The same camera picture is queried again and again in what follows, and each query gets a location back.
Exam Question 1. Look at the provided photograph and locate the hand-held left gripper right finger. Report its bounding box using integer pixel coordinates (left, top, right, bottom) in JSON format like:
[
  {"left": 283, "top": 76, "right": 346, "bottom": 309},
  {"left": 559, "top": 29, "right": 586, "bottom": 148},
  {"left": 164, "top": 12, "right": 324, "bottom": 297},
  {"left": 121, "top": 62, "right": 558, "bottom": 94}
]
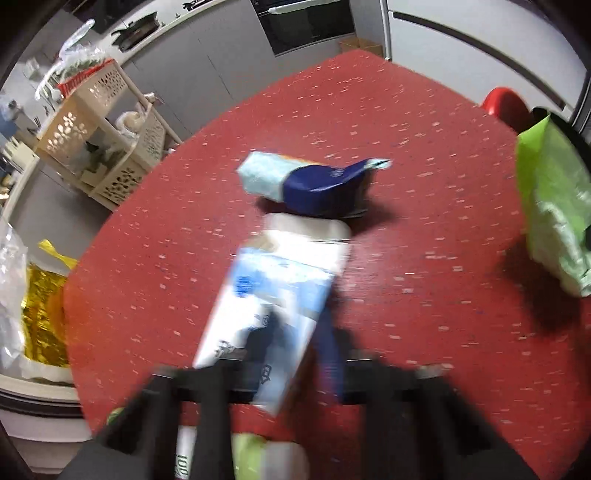
[{"left": 318, "top": 307, "right": 541, "bottom": 480}]

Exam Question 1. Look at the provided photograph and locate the white refrigerator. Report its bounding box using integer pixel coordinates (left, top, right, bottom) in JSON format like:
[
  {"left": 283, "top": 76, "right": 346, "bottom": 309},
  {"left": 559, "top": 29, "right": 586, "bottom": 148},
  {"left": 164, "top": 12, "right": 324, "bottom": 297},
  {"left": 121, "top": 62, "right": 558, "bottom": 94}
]
[{"left": 381, "top": 0, "right": 591, "bottom": 125}]

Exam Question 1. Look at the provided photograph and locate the white towel on oven handle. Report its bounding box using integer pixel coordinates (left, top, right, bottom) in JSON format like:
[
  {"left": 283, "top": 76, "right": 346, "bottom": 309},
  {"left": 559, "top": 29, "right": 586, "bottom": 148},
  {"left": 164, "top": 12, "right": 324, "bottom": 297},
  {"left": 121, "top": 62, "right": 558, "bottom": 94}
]
[{"left": 268, "top": 0, "right": 333, "bottom": 14}]

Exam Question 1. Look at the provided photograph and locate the red plastic basket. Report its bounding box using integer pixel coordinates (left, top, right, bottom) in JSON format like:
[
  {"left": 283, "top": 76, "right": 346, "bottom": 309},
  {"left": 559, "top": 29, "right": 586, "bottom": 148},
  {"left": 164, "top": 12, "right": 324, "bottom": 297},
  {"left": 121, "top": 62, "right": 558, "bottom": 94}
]
[{"left": 56, "top": 60, "right": 114, "bottom": 95}]

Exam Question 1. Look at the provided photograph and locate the green plastic bag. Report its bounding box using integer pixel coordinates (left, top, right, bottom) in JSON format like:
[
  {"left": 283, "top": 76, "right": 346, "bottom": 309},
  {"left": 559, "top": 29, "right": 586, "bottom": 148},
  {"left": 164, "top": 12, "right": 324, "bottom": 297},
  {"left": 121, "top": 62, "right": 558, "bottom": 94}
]
[{"left": 514, "top": 114, "right": 591, "bottom": 297}]

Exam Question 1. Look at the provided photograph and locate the beige plastic storage cart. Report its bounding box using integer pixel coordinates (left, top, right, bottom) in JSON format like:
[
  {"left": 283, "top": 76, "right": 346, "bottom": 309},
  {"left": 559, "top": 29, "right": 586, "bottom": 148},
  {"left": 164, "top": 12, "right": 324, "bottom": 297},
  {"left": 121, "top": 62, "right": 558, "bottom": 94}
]
[{"left": 34, "top": 59, "right": 183, "bottom": 206}]

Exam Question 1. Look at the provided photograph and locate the red chair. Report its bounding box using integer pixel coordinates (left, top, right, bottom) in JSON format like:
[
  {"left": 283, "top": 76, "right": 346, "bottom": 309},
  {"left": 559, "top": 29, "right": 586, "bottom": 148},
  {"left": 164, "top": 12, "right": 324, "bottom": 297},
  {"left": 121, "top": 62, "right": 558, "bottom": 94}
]
[{"left": 481, "top": 87, "right": 534, "bottom": 134}]

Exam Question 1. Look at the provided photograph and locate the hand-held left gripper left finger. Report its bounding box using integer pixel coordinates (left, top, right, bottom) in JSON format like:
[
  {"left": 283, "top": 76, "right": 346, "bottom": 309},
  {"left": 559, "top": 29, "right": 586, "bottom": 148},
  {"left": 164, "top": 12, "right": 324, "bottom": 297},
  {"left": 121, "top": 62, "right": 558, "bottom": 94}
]
[{"left": 65, "top": 314, "right": 296, "bottom": 480}]

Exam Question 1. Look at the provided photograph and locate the green and white plastic bottle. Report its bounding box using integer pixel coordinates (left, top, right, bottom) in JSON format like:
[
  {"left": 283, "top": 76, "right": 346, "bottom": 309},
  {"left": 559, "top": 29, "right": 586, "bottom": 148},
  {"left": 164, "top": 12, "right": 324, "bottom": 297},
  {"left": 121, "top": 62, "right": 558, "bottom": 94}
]
[{"left": 105, "top": 405, "right": 310, "bottom": 480}]

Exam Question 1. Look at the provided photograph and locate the blue plastic bag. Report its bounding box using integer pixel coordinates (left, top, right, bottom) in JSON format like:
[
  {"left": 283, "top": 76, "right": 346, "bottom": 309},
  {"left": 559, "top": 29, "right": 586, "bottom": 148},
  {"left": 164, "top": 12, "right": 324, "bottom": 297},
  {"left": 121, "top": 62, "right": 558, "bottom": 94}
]
[{"left": 236, "top": 151, "right": 393, "bottom": 219}]

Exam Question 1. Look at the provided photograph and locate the white plastic bag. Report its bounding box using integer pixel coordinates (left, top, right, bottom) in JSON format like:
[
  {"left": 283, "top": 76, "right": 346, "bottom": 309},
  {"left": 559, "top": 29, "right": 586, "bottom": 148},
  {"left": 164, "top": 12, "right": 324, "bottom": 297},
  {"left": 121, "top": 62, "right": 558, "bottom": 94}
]
[{"left": 34, "top": 18, "right": 112, "bottom": 100}]

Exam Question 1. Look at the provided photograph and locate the black built-in oven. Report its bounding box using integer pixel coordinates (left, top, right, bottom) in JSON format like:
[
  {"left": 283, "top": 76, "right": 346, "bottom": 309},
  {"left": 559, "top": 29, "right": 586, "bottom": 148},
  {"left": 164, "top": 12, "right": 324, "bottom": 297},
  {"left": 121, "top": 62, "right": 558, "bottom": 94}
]
[{"left": 252, "top": 0, "right": 357, "bottom": 58}]

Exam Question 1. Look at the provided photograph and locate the clear plastic bag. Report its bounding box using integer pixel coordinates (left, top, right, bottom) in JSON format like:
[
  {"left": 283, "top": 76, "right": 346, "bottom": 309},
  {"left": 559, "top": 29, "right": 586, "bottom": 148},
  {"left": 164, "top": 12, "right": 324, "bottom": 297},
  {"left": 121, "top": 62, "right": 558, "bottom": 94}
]
[{"left": 0, "top": 219, "right": 31, "bottom": 370}]

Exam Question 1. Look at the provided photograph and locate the cardboard box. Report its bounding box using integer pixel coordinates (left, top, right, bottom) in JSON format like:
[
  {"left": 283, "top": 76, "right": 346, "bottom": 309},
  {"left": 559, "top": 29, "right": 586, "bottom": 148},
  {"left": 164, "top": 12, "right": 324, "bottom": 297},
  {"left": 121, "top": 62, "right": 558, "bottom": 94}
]
[{"left": 338, "top": 39, "right": 385, "bottom": 60}]

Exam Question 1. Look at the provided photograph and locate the black wok with lid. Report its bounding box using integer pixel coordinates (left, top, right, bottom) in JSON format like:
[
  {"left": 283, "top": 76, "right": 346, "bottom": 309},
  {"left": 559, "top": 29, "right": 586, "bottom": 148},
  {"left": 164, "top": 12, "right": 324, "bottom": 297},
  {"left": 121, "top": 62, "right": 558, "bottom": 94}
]
[{"left": 111, "top": 13, "right": 160, "bottom": 51}]

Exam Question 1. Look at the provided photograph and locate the white and blue carton box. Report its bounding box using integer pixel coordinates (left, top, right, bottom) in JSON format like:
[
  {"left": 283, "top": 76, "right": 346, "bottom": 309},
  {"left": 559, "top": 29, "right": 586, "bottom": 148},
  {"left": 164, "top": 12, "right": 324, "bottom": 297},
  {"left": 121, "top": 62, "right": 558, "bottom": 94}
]
[{"left": 193, "top": 213, "right": 355, "bottom": 417}]

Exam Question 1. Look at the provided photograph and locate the black trash bin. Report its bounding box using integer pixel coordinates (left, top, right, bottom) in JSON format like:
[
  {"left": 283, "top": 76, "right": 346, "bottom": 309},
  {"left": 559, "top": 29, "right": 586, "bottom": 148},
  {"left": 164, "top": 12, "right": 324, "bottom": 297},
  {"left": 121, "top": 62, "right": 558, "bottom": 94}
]
[{"left": 531, "top": 105, "right": 591, "bottom": 153}]

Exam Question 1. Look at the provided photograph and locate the gold foil bag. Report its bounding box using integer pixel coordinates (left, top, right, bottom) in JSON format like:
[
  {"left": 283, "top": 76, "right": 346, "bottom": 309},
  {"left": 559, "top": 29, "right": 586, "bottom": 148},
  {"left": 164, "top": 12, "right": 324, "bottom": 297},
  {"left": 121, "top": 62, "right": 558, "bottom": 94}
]
[{"left": 21, "top": 239, "right": 79, "bottom": 367}]

